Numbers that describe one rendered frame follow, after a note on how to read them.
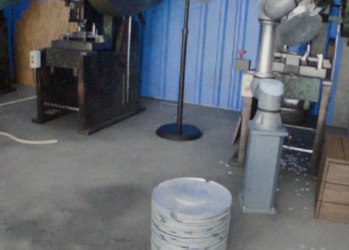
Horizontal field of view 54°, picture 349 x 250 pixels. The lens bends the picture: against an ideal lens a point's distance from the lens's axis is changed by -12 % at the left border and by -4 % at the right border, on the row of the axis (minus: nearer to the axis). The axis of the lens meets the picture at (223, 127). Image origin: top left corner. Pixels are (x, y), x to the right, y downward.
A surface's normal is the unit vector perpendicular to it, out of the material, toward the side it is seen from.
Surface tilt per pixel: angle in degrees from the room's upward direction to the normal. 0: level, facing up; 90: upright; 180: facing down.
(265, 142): 90
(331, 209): 90
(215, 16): 90
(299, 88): 90
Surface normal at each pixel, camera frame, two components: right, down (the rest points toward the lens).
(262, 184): 0.04, 0.30
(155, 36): -0.28, 0.26
